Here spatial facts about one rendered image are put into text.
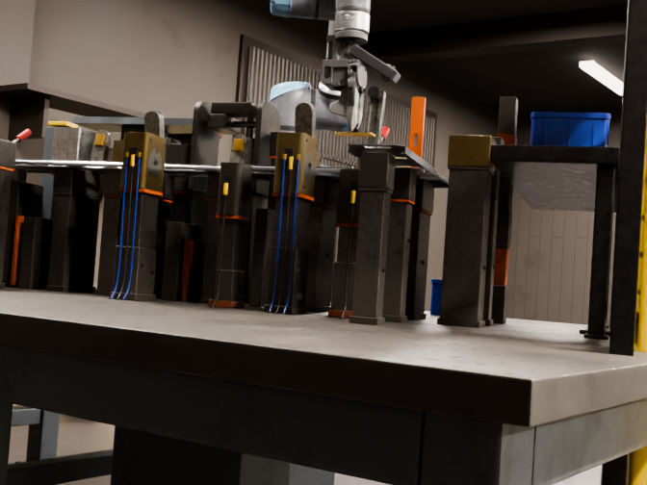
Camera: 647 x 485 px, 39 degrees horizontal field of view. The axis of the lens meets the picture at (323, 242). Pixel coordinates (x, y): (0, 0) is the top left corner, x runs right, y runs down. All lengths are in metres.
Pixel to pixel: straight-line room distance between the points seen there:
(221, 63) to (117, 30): 1.01
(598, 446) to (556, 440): 0.14
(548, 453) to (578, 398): 0.08
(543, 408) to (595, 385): 0.13
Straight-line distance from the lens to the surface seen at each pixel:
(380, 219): 1.52
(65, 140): 2.41
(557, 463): 0.96
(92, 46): 5.97
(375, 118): 2.13
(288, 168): 1.74
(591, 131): 2.01
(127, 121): 2.50
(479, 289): 1.72
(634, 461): 1.36
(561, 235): 10.77
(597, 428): 1.07
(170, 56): 6.44
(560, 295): 10.74
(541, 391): 0.79
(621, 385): 1.00
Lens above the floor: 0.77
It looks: 2 degrees up
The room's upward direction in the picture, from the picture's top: 4 degrees clockwise
